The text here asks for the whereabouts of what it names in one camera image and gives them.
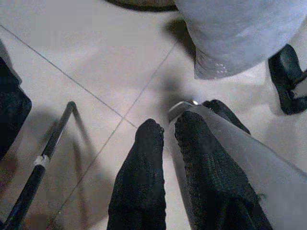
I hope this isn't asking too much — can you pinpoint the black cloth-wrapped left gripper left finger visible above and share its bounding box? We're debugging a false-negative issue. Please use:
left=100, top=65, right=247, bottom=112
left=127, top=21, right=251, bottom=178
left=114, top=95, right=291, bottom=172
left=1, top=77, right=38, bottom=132
left=107, top=118, right=167, bottom=230

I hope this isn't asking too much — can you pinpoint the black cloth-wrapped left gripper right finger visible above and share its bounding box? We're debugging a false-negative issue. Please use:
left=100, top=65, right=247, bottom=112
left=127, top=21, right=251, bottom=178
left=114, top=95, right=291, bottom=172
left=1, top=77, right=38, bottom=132
left=174, top=110, right=273, bottom=230

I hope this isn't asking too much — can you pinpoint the white clip on rod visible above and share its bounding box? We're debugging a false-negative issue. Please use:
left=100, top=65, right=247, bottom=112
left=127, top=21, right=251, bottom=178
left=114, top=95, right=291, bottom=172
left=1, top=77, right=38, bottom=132
left=33, top=154, right=50, bottom=166

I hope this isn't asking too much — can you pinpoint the black metal rod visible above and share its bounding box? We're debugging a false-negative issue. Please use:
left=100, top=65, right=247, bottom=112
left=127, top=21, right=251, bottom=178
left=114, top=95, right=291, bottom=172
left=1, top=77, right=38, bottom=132
left=0, top=101, right=77, bottom=230

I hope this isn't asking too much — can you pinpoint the black fabric object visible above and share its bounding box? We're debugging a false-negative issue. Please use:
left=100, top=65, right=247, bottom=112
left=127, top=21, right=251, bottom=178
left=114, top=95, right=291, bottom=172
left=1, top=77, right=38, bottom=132
left=0, top=56, right=33, bottom=161

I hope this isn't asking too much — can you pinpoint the dark round rim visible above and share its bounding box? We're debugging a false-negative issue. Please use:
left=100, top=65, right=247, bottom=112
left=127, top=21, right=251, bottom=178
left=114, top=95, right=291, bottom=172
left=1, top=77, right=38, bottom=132
left=104, top=0, right=179, bottom=12

